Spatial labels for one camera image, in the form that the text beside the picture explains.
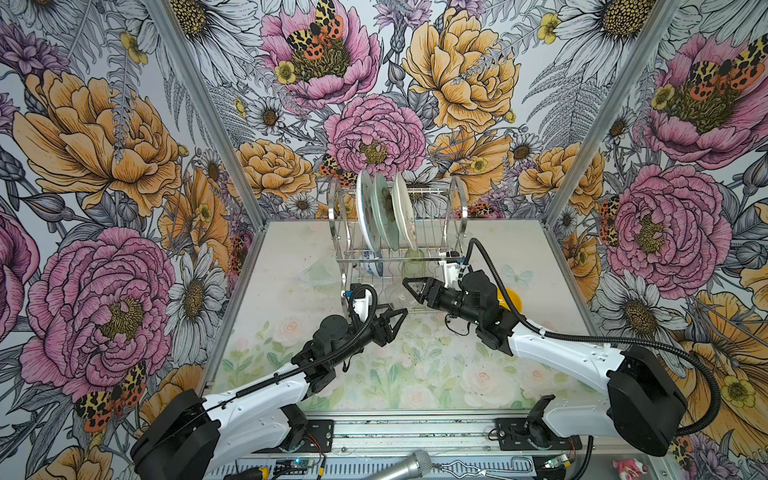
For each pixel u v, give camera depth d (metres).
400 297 0.75
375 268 0.94
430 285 0.69
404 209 0.81
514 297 0.95
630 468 0.67
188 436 0.41
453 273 0.73
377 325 0.66
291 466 0.71
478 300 0.62
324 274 1.06
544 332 0.53
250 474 0.68
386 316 0.68
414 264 0.94
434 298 0.69
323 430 0.75
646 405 0.42
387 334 0.67
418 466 0.67
